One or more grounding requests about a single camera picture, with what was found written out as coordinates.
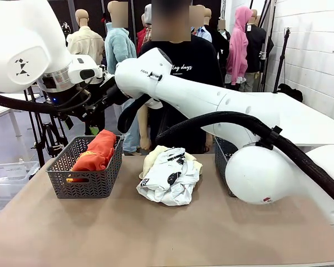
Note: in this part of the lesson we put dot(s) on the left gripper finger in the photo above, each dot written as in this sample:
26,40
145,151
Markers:
68,121
93,116

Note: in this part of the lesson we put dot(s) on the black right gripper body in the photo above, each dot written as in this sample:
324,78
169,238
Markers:
114,91

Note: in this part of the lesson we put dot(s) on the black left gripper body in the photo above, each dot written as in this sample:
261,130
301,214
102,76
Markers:
58,97

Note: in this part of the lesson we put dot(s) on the orange garment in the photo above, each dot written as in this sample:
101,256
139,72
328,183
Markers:
97,151

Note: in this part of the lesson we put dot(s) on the white black-printed T-shirt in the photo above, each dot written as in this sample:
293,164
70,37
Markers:
169,178

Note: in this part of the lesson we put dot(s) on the person's right forearm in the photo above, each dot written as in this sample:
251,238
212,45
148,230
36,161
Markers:
143,125

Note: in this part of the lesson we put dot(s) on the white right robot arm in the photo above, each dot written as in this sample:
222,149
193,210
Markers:
197,94

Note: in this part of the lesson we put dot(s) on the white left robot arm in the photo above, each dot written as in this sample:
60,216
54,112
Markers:
19,41

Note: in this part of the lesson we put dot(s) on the person's right hand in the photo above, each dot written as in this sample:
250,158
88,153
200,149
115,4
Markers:
146,144

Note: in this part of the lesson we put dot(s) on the person's left hand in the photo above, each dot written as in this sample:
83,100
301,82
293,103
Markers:
209,144

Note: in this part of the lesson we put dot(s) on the mannequin in light-blue fleece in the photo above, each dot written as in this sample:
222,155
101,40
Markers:
119,47

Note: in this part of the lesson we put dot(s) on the mannequin in beige jacket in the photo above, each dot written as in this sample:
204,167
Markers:
86,44

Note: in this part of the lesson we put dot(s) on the mannequin in gray hood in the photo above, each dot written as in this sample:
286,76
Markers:
146,30

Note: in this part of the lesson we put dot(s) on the gray perforated plastic basket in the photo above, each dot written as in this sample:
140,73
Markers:
83,189
221,155

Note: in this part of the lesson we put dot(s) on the clear plastic storage box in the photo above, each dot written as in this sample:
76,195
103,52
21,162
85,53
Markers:
8,178

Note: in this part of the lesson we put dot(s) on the person in black T-shirt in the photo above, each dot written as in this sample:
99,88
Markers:
195,58

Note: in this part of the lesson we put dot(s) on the mannequin in white shirt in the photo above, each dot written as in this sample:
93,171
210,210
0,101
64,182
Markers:
203,32

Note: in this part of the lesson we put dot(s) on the figure in black clothes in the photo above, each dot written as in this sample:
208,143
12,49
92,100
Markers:
222,44

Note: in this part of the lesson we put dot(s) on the mannequin in pink hoodie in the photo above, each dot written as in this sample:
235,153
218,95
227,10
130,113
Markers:
238,50

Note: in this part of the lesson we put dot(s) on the mannequin in black shirt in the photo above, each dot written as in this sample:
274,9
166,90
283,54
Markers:
257,47

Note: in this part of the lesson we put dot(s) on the black light stand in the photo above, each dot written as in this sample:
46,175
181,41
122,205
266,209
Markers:
281,61

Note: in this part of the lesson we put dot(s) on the black bag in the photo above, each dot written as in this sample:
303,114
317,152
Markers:
290,91

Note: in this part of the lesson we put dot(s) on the black camera tripod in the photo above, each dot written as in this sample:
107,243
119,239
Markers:
41,139

